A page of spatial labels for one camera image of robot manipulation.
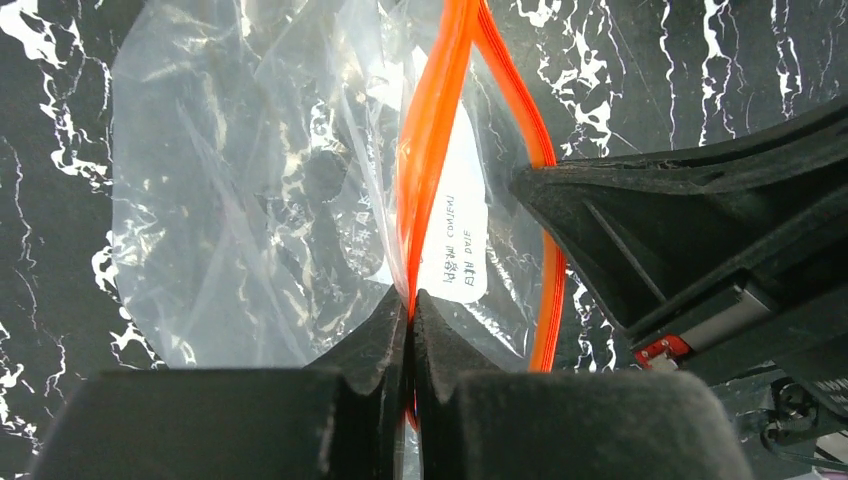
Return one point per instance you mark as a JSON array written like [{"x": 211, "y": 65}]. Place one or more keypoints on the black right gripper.
[{"x": 729, "y": 262}]

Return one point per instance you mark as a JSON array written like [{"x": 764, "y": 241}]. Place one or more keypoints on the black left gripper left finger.
[{"x": 339, "y": 417}]

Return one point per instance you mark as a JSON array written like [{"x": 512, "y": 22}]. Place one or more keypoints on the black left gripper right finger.
[{"x": 477, "y": 421}]

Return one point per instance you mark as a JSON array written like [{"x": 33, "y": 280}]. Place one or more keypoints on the clear zip bag orange zipper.
[{"x": 279, "y": 166}]

